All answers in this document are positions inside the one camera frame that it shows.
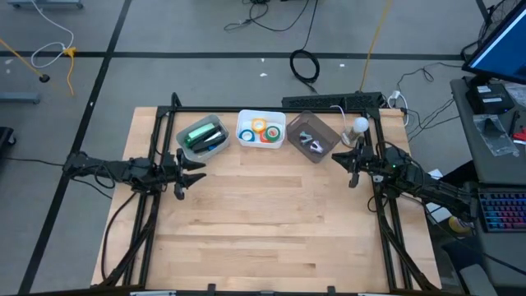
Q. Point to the orange tape roll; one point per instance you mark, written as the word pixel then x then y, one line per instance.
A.
pixel 263 139

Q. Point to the small black computer box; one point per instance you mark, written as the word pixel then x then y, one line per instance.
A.
pixel 489 98

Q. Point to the mint green stapler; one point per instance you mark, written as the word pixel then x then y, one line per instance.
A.
pixel 201 131

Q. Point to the clear grey plastic bin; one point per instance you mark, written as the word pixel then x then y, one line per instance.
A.
pixel 195 157

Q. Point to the black metal table frame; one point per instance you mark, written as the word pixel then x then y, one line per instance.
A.
pixel 267 109

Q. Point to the blue tape roll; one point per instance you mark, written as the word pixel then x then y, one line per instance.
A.
pixel 240 135

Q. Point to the grey chair seat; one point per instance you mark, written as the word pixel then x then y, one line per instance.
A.
pixel 478 281

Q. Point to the white bulb lamp brass base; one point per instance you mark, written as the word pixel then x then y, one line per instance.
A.
pixel 361 124

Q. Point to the grey stand foot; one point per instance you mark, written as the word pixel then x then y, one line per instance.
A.
pixel 18 98

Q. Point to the clear plastic bag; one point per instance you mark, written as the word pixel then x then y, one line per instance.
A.
pixel 493 140

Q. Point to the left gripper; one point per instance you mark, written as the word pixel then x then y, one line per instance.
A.
pixel 172 172

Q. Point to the yellow lid wipes canister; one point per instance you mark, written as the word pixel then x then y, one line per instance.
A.
pixel 458 226

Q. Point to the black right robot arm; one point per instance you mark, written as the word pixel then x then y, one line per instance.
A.
pixel 435 189

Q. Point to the black stapler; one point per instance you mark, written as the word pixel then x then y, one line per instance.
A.
pixel 205 144

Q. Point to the yellow tape roll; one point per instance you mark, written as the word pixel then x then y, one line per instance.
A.
pixel 252 125

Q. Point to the grey cart base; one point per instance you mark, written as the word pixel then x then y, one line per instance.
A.
pixel 45 3

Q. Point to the red tool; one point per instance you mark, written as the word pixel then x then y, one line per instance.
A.
pixel 521 135

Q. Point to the white plastic bin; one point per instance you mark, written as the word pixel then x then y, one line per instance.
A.
pixel 279 119

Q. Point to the grey desk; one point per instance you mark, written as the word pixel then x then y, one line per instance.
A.
pixel 472 164

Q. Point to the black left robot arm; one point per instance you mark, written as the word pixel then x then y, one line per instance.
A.
pixel 107 168

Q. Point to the smoky brown plastic bin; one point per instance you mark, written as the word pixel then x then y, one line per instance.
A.
pixel 324 135

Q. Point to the black chair caster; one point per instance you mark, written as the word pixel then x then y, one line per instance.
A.
pixel 5 137

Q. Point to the low black perforated box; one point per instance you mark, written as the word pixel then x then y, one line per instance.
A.
pixel 312 102

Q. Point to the black floor fan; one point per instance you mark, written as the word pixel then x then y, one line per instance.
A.
pixel 493 24

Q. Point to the white paper sheet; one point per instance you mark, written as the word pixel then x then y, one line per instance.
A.
pixel 439 214

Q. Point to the light blue staple remover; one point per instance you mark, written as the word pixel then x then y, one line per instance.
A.
pixel 305 137

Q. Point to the white power adapter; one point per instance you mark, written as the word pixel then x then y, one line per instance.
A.
pixel 395 95

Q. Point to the computer monitor blue screen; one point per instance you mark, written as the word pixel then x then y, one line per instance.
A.
pixel 505 53

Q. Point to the backlit rainbow keyboard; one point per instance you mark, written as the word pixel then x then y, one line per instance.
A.
pixel 503 211

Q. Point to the green tape roll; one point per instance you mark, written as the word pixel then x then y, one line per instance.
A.
pixel 279 134

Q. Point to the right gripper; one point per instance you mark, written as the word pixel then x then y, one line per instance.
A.
pixel 372 164

